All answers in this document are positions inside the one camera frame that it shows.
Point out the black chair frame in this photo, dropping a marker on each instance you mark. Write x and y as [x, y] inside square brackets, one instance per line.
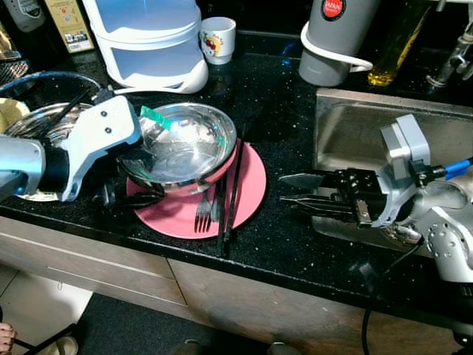
[44, 339]

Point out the yellow labelled carton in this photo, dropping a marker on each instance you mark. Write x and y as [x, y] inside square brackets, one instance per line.
[70, 26]

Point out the steel bowl with green tape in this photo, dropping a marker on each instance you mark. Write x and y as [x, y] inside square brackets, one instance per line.
[188, 148]

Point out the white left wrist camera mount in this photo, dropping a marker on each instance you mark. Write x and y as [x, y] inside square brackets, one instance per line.
[103, 137]

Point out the yellow oil bottle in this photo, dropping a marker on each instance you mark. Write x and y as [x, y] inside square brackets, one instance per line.
[395, 52]

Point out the steel fork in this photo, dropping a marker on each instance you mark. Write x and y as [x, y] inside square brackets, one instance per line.
[205, 214]

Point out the stainless steel sink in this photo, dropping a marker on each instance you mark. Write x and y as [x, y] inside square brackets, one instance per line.
[369, 126]

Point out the chrome faucet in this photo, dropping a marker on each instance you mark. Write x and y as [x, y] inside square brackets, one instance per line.
[454, 59]

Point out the grey bottle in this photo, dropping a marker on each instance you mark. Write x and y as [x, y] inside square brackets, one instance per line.
[26, 13]

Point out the pink plate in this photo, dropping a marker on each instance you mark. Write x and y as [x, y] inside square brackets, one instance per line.
[247, 185]

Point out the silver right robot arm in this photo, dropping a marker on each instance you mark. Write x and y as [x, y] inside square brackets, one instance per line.
[447, 237]

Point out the white printed mug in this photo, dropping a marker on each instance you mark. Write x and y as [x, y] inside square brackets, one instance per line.
[218, 41]

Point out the beige kitchen cabinet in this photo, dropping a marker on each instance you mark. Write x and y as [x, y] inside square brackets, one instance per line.
[222, 296]

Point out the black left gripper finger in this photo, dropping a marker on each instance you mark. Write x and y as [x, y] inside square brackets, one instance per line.
[140, 200]
[140, 155]

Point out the grey robot leg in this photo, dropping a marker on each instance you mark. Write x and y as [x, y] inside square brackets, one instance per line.
[185, 347]
[284, 348]

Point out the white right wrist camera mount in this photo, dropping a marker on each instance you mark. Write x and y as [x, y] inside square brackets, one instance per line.
[403, 148]

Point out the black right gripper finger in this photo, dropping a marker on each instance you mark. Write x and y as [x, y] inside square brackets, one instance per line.
[318, 205]
[307, 180]

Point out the white stacked plastic container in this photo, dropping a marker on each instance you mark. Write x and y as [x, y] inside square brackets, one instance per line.
[144, 37]

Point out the round glass lid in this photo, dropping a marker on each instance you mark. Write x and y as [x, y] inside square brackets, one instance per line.
[44, 83]

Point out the grey robot right leg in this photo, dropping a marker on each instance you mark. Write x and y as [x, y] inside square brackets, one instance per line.
[284, 348]

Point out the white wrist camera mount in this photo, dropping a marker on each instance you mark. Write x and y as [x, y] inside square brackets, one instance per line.
[103, 137]
[403, 148]

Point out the grey robot left leg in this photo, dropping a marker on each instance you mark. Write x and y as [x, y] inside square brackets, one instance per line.
[185, 347]

